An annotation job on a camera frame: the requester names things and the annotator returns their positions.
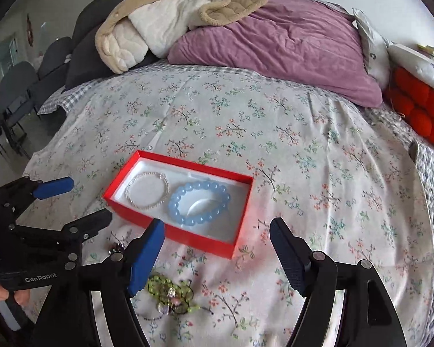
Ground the white pearl bracelet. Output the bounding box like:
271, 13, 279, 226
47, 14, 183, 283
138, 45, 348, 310
125, 171, 170, 210

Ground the grey checked sheet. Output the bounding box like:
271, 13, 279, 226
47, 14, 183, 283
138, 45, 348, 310
36, 60, 264, 116

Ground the grey chair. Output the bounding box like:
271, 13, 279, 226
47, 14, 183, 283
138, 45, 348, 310
38, 38, 73, 80
0, 61, 40, 152

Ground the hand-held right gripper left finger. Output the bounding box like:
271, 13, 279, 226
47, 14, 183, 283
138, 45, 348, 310
40, 219, 166, 347

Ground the red jewelry box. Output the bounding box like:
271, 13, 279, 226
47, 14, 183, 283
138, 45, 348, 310
103, 150, 254, 260

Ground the purple duvet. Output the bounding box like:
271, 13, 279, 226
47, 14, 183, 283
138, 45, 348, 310
167, 0, 384, 108

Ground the beige quilted blanket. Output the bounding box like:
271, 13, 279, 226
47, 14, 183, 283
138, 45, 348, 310
95, 0, 268, 74

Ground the white cushion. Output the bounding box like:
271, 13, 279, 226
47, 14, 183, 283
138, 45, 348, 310
387, 43, 434, 95

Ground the orange plush cushion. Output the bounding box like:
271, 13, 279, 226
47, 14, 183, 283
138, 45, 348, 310
385, 67, 434, 143

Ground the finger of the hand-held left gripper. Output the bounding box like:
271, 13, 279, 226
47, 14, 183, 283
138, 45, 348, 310
17, 208, 113, 261
0, 176, 75, 218

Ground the light blue bead bracelet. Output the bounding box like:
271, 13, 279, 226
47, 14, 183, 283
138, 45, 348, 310
169, 181, 231, 228

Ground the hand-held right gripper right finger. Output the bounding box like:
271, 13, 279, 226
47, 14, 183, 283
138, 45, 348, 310
270, 218, 407, 347

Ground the floral bed sheet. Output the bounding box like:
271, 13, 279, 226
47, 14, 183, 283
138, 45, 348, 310
22, 63, 434, 347

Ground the green bead bracelet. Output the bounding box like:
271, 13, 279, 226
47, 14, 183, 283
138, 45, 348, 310
145, 274, 212, 317

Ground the glass door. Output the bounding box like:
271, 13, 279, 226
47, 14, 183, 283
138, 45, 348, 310
0, 32, 20, 91

